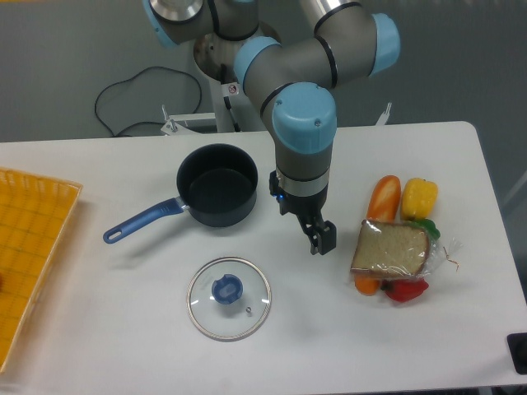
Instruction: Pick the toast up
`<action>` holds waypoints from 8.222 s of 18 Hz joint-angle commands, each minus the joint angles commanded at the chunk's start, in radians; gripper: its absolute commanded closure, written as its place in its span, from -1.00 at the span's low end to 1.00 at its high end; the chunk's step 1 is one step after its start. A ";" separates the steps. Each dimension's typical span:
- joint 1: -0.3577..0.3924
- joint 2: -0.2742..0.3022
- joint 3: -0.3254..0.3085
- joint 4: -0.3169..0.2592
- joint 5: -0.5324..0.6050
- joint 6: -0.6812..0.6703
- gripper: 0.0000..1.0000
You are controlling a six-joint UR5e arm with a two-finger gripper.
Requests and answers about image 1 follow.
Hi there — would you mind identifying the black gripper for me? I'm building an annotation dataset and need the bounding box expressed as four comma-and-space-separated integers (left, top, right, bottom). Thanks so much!
269, 171, 337, 255

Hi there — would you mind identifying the bagged toast slice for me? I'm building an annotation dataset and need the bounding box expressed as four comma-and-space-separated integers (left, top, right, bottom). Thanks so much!
351, 220, 460, 281

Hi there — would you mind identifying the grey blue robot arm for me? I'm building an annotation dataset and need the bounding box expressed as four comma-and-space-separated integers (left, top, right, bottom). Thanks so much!
143, 1, 401, 254

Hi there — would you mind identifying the orange baguette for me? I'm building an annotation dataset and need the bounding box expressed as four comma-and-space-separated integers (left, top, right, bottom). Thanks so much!
353, 175, 401, 296

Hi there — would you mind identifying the red bell pepper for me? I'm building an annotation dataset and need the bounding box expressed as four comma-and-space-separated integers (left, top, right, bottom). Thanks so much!
380, 279, 429, 303

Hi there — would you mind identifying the yellow bell pepper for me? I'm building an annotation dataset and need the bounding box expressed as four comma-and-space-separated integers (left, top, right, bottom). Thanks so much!
400, 178, 438, 221

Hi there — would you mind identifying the glass lid blue knob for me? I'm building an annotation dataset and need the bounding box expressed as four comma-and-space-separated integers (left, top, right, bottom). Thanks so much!
186, 257, 272, 342

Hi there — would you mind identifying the green bell pepper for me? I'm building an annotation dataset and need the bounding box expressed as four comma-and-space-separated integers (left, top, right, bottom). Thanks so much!
413, 218, 441, 241

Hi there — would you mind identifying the black object at table corner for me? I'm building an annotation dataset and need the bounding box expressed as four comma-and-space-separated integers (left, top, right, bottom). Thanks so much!
506, 332, 527, 375

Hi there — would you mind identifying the yellow woven basket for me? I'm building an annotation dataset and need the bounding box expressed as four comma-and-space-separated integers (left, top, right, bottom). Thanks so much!
1, 168, 82, 371

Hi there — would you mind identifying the dark saucepan blue handle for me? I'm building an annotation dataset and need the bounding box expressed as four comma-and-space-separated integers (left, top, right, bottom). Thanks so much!
103, 143, 259, 244

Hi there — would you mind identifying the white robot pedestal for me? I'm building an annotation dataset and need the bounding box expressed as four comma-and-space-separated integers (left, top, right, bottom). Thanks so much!
160, 7, 401, 132

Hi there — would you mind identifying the black floor cable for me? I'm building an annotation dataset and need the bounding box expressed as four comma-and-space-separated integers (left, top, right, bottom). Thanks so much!
94, 65, 203, 137

